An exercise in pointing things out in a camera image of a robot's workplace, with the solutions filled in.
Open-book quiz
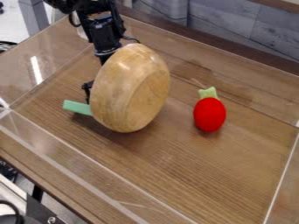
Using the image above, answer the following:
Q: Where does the green rectangular stick block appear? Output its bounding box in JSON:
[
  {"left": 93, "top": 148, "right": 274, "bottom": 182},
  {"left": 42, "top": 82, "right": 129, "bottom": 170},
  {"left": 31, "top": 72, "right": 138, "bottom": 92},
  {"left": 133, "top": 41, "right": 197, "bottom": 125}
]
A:
[{"left": 63, "top": 100, "right": 93, "bottom": 116}]

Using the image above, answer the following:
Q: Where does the brown wooden bowl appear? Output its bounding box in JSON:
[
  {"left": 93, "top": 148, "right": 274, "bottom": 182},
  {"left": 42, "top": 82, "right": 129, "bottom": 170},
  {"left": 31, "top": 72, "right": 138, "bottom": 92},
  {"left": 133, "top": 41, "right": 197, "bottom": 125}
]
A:
[{"left": 90, "top": 44, "right": 171, "bottom": 133}]

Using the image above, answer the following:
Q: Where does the black cable bottom left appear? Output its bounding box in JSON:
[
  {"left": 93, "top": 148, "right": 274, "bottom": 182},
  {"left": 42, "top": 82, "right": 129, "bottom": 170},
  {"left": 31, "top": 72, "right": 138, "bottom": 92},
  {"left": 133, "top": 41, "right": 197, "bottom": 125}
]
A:
[{"left": 0, "top": 199, "right": 24, "bottom": 224}]

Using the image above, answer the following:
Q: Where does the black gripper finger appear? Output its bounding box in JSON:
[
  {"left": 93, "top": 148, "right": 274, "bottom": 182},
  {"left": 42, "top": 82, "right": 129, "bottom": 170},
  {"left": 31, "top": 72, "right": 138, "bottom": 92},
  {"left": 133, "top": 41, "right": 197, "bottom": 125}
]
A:
[{"left": 82, "top": 81, "right": 94, "bottom": 103}]

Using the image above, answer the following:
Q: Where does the grey metal post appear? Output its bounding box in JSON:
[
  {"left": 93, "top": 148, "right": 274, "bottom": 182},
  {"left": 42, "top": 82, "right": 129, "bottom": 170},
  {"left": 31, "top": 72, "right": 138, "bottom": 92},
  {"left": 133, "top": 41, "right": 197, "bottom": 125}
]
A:
[{"left": 18, "top": 0, "right": 50, "bottom": 36}]

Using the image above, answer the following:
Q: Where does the clear acrylic tray enclosure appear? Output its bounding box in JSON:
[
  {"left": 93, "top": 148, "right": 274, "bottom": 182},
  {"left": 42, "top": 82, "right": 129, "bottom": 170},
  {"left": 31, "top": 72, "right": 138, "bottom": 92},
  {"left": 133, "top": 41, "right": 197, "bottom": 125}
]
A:
[{"left": 0, "top": 14, "right": 299, "bottom": 224}]

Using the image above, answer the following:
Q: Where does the red plush radish toy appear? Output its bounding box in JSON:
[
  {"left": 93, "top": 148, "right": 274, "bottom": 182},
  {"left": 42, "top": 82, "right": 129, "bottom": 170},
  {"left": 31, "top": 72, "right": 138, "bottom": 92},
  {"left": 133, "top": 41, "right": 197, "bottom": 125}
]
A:
[{"left": 193, "top": 87, "right": 227, "bottom": 132}]

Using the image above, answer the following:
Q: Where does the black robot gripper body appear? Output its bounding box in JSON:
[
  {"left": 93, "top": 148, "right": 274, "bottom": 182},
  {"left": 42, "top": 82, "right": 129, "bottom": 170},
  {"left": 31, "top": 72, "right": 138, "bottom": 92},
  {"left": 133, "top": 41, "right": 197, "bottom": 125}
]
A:
[{"left": 79, "top": 9, "right": 127, "bottom": 65}]

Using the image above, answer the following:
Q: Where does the black bracket with screw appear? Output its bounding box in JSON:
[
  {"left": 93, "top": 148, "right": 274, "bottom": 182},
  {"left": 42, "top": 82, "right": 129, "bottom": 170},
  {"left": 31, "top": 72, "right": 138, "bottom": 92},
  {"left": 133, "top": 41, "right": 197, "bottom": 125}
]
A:
[{"left": 23, "top": 195, "right": 67, "bottom": 224}]

